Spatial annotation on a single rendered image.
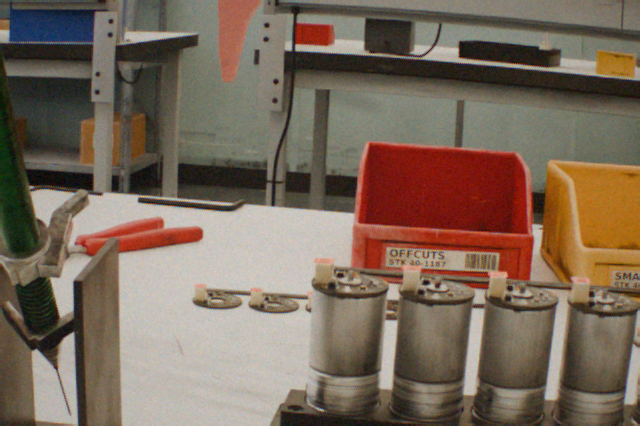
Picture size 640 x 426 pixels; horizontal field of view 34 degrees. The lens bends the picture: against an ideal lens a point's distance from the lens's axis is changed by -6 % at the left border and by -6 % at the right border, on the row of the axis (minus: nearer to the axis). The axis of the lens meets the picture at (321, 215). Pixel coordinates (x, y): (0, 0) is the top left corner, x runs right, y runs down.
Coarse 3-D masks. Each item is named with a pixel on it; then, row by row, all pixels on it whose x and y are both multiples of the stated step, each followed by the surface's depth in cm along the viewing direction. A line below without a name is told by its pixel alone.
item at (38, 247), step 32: (0, 64) 24; (0, 96) 24; (0, 128) 25; (0, 160) 25; (0, 192) 26; (0, 224) 27; (32, 224) 27; (0, 256) 28; (32, 256) 28; (32, 288) 29; (32, 320) 30
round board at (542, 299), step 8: (488, 288) 35; (512, 288) 35; (528, 288) 36; (536, 288) 36; (488, 296) 35; (496, 296) 35; (504, 296) 34; (536, 296) 35; (544, 296) 35; (552, 296) 35; (496, 304) 34; (504, 304) 34; (512, 304) 34; (520, 304) 34; (528, 304) 34; (536, 304) 34; (544, 304) 34; (552, 304) 34
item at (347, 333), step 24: (312, 312) 35; (336, 312) 34; (360, 312) 34; (384, 312) 35; (312, 336) 35; (336, 336) 35; (360, 336) 35; (312, 360) 35; (336, 360) 35; (360, 360) 35; (312, 384) 36; (336, 384) 35; (360, 384) 35; (336, 408) 35; (360, 408) 35
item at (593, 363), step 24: (576, 312) 34; (576, 336) 34; (600, 336) 33; (624, 336) 34; (576, 360) 34; (600, 360) 34; (624, 360) 34; (576, 384) 34; (600, 384) 34; (624, 384) 34; (576, 408) 34; (600, 408) 34
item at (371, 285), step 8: (336, 272) 36; (344, 272) 36; (312, 280) 36; (368, 280) 36; (376, 280) 36; (384, 280) 36; (320, 288) 35; (328, 288) 35; (336, 288) 35; (352, 288) 35; (360, 288) 35; (368, 288) 35; (376, 288) 35; (384, 288) 35; (344, 296) 34; (352, 296) 34; (360, 296) 34; (368, 296) 34
